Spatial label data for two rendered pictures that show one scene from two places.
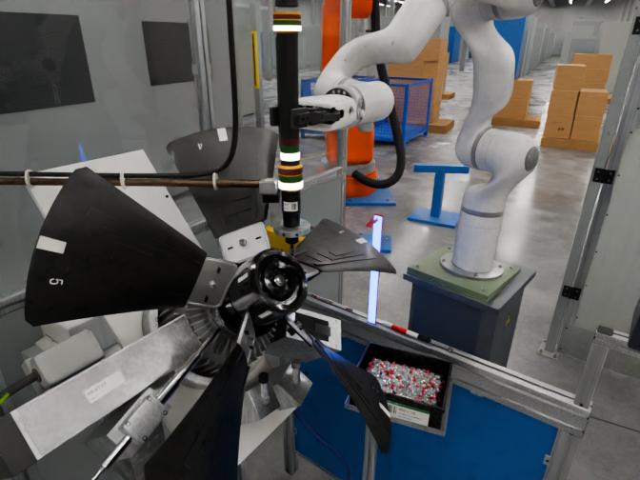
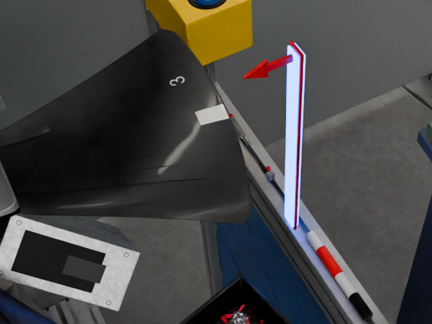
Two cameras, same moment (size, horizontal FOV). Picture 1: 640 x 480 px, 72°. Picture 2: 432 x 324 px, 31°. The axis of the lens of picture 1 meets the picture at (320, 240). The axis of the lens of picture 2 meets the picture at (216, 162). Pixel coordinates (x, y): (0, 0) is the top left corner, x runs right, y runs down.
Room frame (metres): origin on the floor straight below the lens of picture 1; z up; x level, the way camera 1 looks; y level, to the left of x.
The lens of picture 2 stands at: (0.51, -0.38, 1.76)
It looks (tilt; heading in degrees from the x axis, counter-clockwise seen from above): 52 degrees down; 32
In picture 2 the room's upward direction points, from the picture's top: 6 degrees counter-clockwise
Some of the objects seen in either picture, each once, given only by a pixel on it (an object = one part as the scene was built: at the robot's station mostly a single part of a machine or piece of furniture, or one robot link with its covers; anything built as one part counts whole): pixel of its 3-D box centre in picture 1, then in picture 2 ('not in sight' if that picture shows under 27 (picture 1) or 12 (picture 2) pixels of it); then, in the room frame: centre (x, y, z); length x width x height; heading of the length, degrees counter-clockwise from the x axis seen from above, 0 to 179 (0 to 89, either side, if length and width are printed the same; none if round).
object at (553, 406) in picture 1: (404, 345); (335, 290); (1.00, -0.24, 0.82); 0.90 x 0.04 x 0.08; 54
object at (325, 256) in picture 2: (406, 331); (338, 274); (1.00, -0.24, 0.87); 0.14 x 0.01 x 0.01; 55
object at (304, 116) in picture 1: (310, 117); not in sight; (0.76, 0.02, 1.48); 0.07 x 0.03 x 0.03; 145
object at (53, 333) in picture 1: (73, 327); not in sight; (0.95, 0.64, 0.92); 0.17 x 0.16 x 0.11; 54
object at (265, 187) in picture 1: (286, 206); not in sight; (0.77, 0.06, 1.32); 0.09 x 0.07 x 0.10; 89
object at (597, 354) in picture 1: (592, 368); not in sight; (0.75, -0.59, 0.96); 0.03 x 0.03 x 0.20; 54
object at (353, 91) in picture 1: (343, 107); not in sight; (0.91, -0.05, 1.47); 0.09 x 0.03 x 0.08; 55
